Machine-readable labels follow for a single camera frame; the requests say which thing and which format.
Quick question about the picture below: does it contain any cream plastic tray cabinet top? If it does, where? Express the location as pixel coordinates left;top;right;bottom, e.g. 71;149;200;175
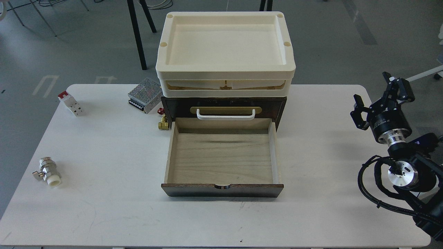
156;11;296;98

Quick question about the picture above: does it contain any brass valve red handle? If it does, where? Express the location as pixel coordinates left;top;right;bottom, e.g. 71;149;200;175
157;107;170;130

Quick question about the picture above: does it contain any silver valve white fitting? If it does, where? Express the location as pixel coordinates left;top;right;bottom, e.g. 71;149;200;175
32;157;62;187

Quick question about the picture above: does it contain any white drawer handle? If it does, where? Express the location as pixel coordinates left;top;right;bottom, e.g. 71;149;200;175
196;109;256;120

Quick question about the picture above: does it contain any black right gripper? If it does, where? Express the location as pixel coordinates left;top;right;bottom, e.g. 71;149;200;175
350;72;415;144

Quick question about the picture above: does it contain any metal mesh power supply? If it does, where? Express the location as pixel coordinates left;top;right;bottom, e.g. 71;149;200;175
128;78;163;114

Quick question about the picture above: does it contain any black table leg right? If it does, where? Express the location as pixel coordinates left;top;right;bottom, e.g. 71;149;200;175
259;0;273;11

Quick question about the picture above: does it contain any white block red cap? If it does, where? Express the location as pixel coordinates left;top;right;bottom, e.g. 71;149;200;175
57;91;83;116

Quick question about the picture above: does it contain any dark wooden cabinet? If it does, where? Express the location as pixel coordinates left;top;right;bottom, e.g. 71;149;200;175
161;96;287;128

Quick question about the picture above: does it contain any black table leg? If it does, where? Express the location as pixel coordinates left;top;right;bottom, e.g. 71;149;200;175
259;0;273;11
127;0;157;71

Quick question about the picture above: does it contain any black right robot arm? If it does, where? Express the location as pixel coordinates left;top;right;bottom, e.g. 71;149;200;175
350;72;443;241

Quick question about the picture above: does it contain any open wooden drawer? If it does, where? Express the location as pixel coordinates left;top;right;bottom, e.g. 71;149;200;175
161;118;284;197

